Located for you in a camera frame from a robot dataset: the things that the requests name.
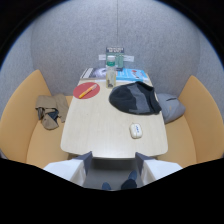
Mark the white AirPods case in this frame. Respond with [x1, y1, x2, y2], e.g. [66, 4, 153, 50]
[129, 122, 144, 140]

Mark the person's dark shoe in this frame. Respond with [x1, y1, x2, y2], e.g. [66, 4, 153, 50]
[120, 170, 139, 191]
[101, 181, 113, 191]

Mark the orange bench seat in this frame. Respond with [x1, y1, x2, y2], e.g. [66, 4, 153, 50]
[0, 68, 75, 170]
[156, 74, 224, 169]

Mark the light wood table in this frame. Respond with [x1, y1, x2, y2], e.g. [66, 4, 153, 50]
[60, 77, 169, 160]

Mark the beige folded jacket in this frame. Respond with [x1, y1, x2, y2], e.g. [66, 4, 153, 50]
[35, 93, 70, 131]

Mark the black grey knit beanie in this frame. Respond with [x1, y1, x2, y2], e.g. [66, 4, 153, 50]
[108, 80, 163, 116]

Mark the red round coaster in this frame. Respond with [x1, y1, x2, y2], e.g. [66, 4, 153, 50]
[72, 82, 101, 100]

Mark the orange pen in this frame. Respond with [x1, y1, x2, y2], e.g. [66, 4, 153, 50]
[78, 83, 99, 99]

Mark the grey cover book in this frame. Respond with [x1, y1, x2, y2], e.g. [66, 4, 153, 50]
[79, 67, 108, 80]

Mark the blue cover book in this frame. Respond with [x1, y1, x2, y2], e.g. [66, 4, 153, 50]
[115, 68, 150, 83]

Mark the clear plastic bottle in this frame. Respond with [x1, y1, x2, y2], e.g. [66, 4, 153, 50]
[105, 55, 118, 89]

